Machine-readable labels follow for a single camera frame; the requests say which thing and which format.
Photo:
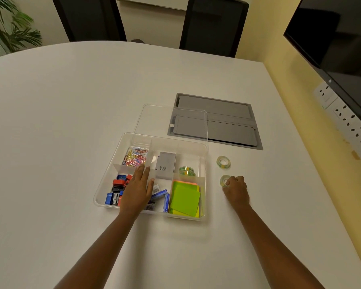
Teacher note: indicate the green potted plant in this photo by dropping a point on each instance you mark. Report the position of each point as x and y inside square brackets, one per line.
[15, 30]

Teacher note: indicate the black wall monitor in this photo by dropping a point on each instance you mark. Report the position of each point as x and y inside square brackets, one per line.
[337, 36]

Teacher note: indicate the person's right hand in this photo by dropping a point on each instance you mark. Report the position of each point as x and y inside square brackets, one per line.
[237, 194]

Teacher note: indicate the person's right forearm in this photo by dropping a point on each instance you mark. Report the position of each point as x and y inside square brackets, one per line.
[273, 246]

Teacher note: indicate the yellow sticky note pad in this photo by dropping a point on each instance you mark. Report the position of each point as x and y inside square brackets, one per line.
[176, 212]

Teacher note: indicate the clear plastic organizer tray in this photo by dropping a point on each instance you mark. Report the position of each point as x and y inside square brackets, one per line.
[183, 147]

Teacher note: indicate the white power socket strip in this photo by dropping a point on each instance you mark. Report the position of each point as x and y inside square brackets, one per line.
[353, 129]

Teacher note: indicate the clear plastic lid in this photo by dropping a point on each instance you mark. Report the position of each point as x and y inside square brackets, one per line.
[168, 117]

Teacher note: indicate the person's left hand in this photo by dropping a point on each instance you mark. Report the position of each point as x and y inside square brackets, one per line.
[135, 192]

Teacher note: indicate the clear tape roll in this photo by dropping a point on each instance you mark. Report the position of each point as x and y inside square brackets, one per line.
[190, 171]
[223, 179]
[219, 163]

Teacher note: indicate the green sticky note pad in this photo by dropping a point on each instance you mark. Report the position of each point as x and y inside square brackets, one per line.
[185, 198]

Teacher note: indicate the blue staple box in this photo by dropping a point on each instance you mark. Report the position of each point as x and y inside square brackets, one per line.
[166, 203]
[159, 195]

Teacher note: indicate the pile of coloured paper clips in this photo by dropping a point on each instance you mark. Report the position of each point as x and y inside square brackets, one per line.
[134, 156]

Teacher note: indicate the person's left middle finger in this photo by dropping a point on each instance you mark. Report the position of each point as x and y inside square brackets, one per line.
[140, 173]

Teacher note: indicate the grey rectangular box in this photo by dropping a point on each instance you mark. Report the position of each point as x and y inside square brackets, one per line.
[166, 165]

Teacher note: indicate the pile of coloured sharpeners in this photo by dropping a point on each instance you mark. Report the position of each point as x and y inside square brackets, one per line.
[117, 188]

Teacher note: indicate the white wall socket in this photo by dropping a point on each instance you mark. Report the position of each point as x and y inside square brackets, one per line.
[325, 94]

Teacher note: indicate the orange sticky note pad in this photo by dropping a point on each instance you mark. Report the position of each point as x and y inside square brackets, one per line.
[186, 182]

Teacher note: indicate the person's left thumb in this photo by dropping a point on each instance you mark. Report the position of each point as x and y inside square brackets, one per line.
[150, 188]

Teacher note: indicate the black office chair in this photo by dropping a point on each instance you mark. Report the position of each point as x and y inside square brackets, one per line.
[213, 25]
[88, 18]

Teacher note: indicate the person's left forearm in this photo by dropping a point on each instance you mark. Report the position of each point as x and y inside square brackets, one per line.
[102, 246]

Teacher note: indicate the person's right thumb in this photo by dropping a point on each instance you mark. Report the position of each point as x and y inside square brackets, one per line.
[225, 186]

